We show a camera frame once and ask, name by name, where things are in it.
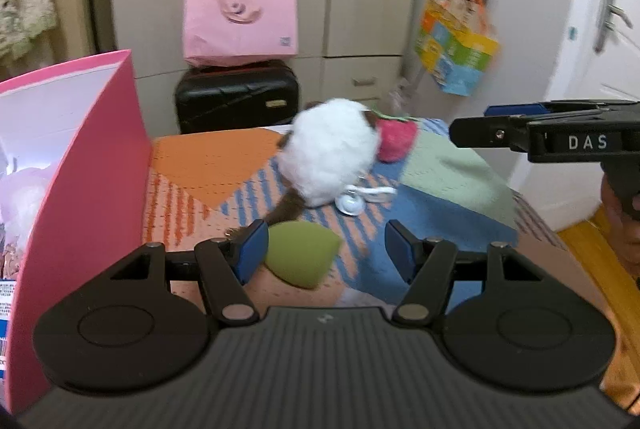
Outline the pink strawberry plush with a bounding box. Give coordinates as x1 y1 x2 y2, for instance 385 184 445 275
378 119 418 163

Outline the white plush cat toy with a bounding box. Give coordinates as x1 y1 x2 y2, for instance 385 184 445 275
261 97 384 228

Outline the blue wet wipes pack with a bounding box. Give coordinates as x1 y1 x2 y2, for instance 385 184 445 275
0 279 16 379

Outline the person's right hand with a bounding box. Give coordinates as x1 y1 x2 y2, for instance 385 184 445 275
601 175 639 279

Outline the white keyring clip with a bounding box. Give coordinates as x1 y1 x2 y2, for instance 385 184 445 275
334 185 397 217

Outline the colourful paper gift bag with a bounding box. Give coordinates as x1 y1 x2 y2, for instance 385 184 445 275
414 0 499 97

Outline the patchwork table cloth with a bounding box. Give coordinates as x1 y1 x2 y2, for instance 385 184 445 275
142 119 608 310

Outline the black suitcase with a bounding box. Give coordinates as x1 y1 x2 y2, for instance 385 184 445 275
174 60 299 134

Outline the pink storage box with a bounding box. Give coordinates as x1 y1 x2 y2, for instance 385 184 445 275
1 51 152 414

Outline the pink tote bag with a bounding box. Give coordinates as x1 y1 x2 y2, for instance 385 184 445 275
182 0 298 67

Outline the lilac plush toy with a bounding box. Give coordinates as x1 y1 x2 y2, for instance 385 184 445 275
1 166 53 243

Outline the floral fabric scrunchie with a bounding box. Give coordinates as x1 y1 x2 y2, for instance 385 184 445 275
1 237 24 281

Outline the door handle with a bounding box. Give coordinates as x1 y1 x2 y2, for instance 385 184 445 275
593 0 634 54

